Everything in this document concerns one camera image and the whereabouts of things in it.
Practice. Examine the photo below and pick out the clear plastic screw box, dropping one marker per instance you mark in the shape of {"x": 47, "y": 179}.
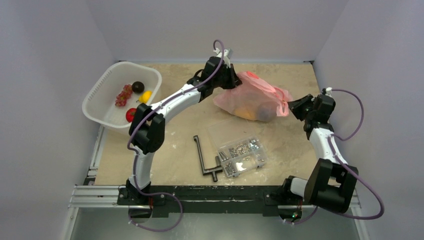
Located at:
{"x": 238, "y": 148}

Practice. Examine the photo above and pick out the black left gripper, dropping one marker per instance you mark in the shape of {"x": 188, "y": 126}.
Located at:
{"x": 234, "y": 81}

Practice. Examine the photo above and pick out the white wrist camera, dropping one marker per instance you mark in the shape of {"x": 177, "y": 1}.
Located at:
{"x": 224, "y": 55}
{"x": 327, "y": 91}

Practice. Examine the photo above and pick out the red fake grape bunch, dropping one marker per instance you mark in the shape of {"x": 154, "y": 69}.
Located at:
{"x": 125, "y": 94}

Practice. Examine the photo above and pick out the pink plastic bag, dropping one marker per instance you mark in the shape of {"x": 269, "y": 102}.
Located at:
{"x": 252, "y": 92}

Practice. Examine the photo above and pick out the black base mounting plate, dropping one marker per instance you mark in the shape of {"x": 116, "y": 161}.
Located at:
{"x": 161, "y": 200}

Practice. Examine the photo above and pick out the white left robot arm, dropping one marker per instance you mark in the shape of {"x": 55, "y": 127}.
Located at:
{"x": 147, "y": 130}

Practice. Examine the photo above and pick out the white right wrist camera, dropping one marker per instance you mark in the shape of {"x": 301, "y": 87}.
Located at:
{"x": 327, "y": 91}

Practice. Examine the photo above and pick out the white plastic basket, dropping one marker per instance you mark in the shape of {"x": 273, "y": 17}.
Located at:
{"x": 118, "y": 92}

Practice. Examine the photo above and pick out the dark brown fake fruit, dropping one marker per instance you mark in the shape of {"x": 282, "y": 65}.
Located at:
{"x": 138, "y": 87}

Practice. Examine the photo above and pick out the yellow fake lemon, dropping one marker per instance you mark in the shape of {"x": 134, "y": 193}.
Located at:
{"x": 145, "y": 97}

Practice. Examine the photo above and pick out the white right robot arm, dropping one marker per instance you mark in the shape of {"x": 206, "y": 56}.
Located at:
{"x": 332, "y": 183}

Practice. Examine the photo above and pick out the black metal crank tool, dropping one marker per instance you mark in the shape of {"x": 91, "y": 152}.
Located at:
{"x": 214, "y": 171}

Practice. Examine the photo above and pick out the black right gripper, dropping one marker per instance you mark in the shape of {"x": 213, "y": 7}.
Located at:
{"x": 304, "y": 107}

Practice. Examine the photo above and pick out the dark purple fake fruit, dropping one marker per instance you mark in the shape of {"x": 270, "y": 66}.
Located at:
{"x": 266, "y": 112}

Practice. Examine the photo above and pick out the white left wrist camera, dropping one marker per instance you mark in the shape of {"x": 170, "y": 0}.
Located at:
{"x": 224, "y": 55}

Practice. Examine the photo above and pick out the red fake tomato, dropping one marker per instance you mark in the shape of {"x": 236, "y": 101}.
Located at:
{"x": 130, "y": 114}

